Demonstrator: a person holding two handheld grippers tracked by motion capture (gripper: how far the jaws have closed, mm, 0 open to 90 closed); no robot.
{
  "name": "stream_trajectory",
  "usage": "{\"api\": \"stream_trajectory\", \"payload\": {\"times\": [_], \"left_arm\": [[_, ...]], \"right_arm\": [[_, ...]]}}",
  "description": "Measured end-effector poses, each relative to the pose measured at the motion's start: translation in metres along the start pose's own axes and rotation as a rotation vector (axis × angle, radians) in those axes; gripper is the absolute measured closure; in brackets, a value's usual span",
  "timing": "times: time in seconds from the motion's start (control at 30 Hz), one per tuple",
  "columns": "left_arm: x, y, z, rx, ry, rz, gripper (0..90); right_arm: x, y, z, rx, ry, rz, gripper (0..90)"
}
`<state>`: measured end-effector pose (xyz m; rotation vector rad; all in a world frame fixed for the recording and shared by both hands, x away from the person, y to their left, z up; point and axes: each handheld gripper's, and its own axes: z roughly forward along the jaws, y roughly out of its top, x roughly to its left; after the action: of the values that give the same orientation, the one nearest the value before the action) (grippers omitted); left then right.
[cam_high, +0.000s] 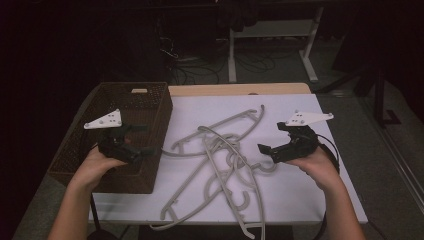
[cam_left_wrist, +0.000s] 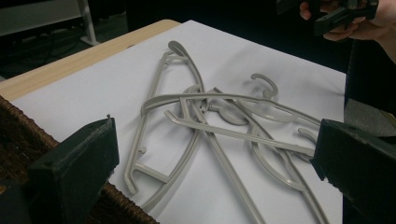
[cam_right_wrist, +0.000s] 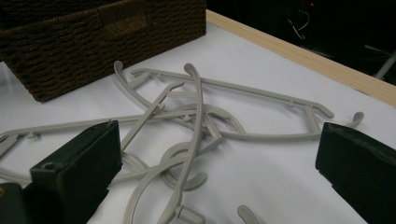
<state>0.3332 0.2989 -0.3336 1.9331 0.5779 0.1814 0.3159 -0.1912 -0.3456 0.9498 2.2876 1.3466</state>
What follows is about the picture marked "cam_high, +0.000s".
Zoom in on person's left hand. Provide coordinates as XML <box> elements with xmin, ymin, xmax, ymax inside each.
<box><xmin>68</xmin><ymin>146</ymin><xmax>129</xmax><ymax>194</ymax></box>

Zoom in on white metal desk frame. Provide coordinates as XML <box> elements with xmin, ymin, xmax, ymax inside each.
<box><xmin>227</xmin><ymin>6</ymin><xmax>325</xmax><ymax>84</ymax></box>

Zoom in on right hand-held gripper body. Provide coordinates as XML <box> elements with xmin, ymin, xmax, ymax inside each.
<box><xmin>271</xmin><ymin>109</ymin><xmax>335</xmax><ymax>164</ymax></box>

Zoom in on white table sheet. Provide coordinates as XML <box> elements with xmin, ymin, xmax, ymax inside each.
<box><xmin>88</xmin><ymin>93</ymin><xmax>369</xmax><ymax>225</ymax></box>

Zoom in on brown wicker basket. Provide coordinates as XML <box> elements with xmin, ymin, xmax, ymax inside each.
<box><xmin>47</xmin><ymin>81</ymin><xmax>174</xmax><ymax>195</ymax></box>

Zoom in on black metal stand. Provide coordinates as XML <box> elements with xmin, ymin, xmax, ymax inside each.
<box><xmin>314</xmin><ymin>56</ymin><xmax>403</xmax><ymax>129</ymax></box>

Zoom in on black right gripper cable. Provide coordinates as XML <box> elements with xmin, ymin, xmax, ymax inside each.
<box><xmin>313</xmin><ymin>133</ymin><xmax>342</xmax><ymax>240</ymax></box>

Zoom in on black floor cables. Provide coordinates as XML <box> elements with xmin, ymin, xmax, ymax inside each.
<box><xmin>159</xmin><ymin>33</ymin><xmax>301</xmax><ymax>86</ymax></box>

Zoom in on person's right hand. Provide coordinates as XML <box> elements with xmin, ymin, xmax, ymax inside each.
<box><xmin>285</xmin><ymin>146</ymin><xmax>343</xmax><ymax>192</ymax></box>

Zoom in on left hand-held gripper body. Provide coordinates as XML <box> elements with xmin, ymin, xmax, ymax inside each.
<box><xmin>83</xmin><ymin>108</ymin><xmax>145</xmax><ymax>165</ymax></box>

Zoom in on metal floor rail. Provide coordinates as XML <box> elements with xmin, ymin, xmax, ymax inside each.
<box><xmin>359</xmin><ymin>96</ymin><xmax>424</xmax><ymax>209</ymax></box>

